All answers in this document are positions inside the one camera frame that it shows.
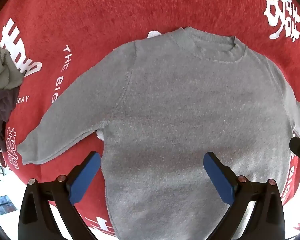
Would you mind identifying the dark printed floor mat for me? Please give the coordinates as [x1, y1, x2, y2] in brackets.
[0, 195, 17, 215]

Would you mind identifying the dark purple cloth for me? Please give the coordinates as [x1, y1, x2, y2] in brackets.
[0, 86, 20, 158]

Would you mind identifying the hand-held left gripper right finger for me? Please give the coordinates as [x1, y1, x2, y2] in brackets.
[203, 151, 285, 240]

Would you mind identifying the grey knit sweater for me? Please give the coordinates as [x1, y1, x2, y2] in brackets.
[16, 27, 300, 240]

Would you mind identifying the red printed blanket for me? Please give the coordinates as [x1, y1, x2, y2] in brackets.
[0, 0, 300, 238]

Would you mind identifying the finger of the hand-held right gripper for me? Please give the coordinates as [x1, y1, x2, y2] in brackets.
[289, 136, 300, 161]

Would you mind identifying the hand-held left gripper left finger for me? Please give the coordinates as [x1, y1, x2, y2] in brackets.
[18, 151, 102, 240]

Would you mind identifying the olive green cloth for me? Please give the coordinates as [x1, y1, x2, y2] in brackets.
[0, 41, 24, 94]

